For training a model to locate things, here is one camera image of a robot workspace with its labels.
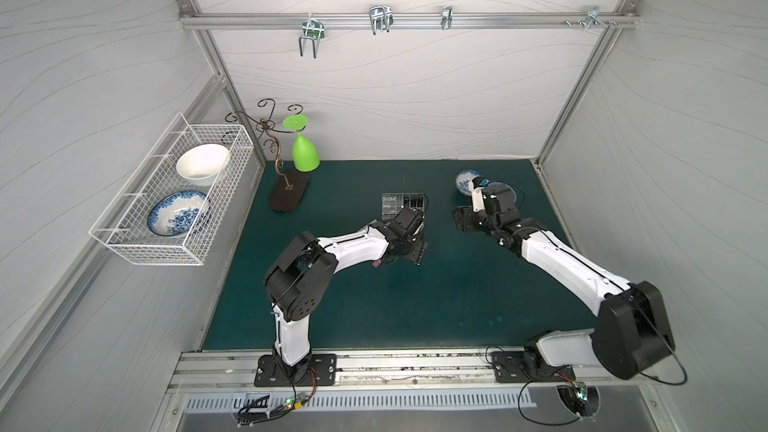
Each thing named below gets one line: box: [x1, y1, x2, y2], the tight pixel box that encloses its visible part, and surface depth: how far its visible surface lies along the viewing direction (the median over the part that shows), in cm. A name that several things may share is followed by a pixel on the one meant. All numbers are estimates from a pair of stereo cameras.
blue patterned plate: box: [147, 190, 207, 236], surface depth 65 cm
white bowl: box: [176, 144, 230, 187], surface depth 72 cm
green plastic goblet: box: [282, 114, 321, 173], surface depth 93 cm
